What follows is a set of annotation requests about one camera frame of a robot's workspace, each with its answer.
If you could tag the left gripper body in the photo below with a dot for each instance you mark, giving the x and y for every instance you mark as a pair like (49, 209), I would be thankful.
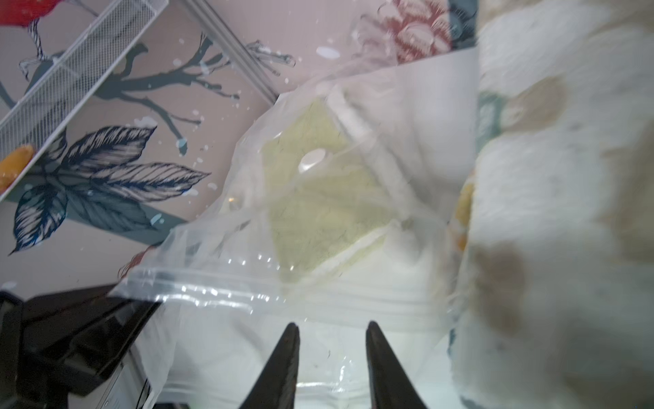
(65, 343)

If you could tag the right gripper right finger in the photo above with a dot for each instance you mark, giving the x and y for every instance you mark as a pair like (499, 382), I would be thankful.
(390, 387)

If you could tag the white mesh wall basket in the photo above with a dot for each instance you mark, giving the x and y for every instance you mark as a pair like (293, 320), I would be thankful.
(54, 56)

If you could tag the white bear print blanket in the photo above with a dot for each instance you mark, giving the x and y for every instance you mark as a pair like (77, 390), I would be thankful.
(554, 287)

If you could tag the pale green fleece blanket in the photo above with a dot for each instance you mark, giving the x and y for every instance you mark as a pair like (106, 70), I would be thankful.
(323, 213)

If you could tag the orange item in basket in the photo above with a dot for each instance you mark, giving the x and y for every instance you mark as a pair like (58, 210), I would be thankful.
(14, 164)

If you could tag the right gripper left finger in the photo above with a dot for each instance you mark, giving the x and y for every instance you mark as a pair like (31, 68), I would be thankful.
(276, 386)

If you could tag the clear plastic vacuum bag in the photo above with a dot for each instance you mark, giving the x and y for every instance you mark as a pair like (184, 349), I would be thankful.
(223, 303)

